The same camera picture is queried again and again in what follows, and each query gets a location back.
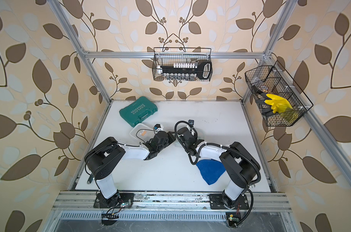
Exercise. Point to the aluminium front rail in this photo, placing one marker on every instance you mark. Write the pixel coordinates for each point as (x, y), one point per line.
(169, 201)

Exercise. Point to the back black wire basket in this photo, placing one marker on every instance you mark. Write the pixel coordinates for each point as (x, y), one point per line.
(170, 55)

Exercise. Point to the yellow rubber glove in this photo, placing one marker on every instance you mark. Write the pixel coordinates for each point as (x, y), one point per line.
(278, 104)

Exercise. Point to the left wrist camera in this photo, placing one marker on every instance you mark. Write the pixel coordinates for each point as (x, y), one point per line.
(158, 128)

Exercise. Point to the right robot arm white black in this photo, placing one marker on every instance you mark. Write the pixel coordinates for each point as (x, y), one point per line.
(242, 168)

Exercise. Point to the green plastic tool case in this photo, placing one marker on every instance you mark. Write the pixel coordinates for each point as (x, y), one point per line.
(138, 111)

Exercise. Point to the blue cleaning cloth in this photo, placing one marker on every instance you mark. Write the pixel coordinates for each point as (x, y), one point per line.
(211, 170)

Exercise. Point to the black socket set holder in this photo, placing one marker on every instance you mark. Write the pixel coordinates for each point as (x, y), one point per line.
(199, 69)

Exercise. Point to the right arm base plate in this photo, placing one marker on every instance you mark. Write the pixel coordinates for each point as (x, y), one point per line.
(222, 201)

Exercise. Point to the side black wire basket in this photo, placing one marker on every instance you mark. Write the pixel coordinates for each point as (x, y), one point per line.
(273, 79)

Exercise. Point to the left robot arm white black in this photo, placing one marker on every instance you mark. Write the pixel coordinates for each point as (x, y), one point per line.
(103, 159)

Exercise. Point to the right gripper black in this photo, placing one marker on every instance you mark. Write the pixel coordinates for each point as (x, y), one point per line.
(195, 137)

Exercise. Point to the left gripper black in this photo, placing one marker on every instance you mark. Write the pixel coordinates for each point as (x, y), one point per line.
(170, 137)

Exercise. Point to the black pliers in basket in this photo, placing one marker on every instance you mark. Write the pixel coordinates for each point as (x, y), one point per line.
(261, 97)

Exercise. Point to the small clear lunch box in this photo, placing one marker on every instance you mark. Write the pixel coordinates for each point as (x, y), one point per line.
(142, 133)

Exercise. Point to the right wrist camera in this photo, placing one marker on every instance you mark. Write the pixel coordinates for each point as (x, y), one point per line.
(191, 123)

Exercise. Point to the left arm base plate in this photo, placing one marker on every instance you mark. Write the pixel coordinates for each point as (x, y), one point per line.
(118, 200)

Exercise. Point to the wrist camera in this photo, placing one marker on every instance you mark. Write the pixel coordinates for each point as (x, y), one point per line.
(158, 128)
(191, 123)

